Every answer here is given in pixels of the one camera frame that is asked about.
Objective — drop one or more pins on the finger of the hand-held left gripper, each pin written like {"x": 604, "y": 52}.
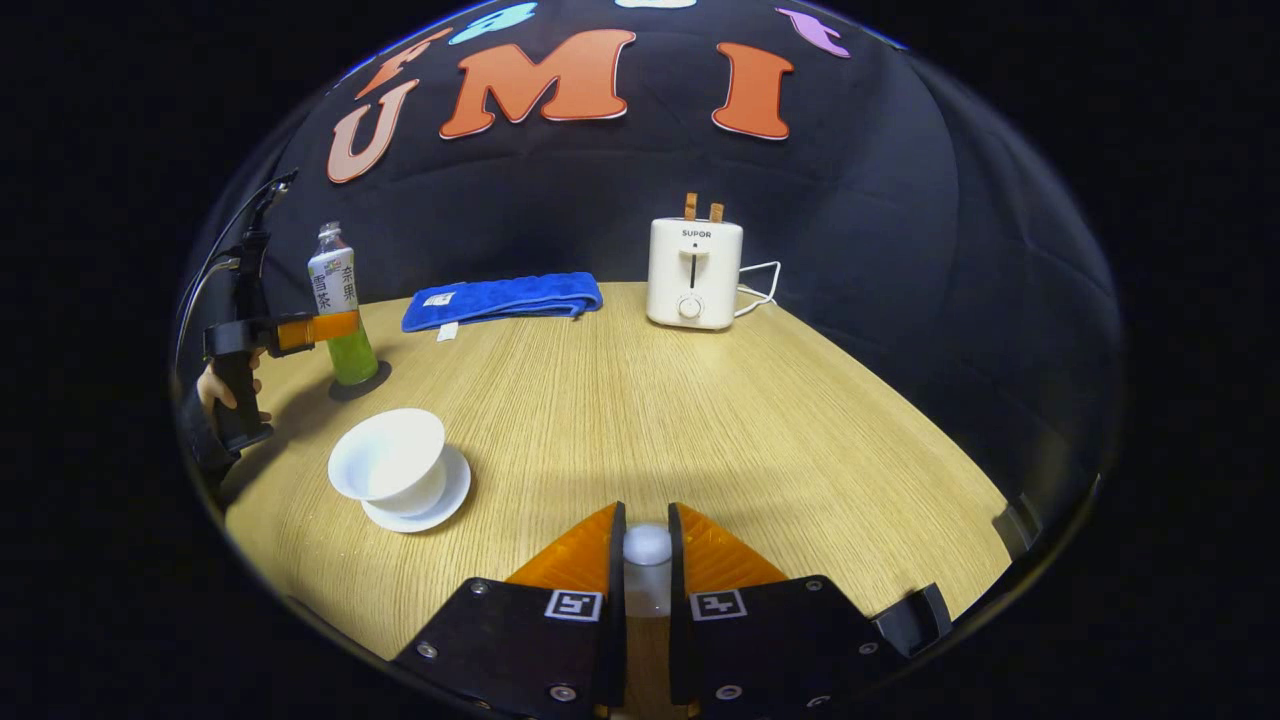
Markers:
{"x": 315, "y": 330}

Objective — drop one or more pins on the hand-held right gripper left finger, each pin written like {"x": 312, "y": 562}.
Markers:
{"x": 560, "y": 650}

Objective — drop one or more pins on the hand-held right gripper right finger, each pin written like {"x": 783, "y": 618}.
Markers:
{"x": 760, "y": 640}

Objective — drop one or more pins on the clear plastic water bottle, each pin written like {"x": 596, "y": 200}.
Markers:
{"x": 352, "y": 360}

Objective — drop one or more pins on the dark round coaster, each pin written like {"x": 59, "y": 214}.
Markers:
{"x": 375, "y": 385}

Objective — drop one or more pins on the white teacup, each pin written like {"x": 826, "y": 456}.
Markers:
{"x": 390, "y": 465}

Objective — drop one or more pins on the white saucer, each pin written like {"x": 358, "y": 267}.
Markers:
{"x": 445, "y": 505}

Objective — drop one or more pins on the blue towel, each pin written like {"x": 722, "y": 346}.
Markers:
{"x": 500, "y": 297}

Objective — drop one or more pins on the cream toaster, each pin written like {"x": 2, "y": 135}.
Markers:
{"x": 693, "y": 275}

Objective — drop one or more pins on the black table bracket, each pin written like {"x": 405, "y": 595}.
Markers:
{"x": 915, "y": 620}
{"x": 1018, "y": 525}

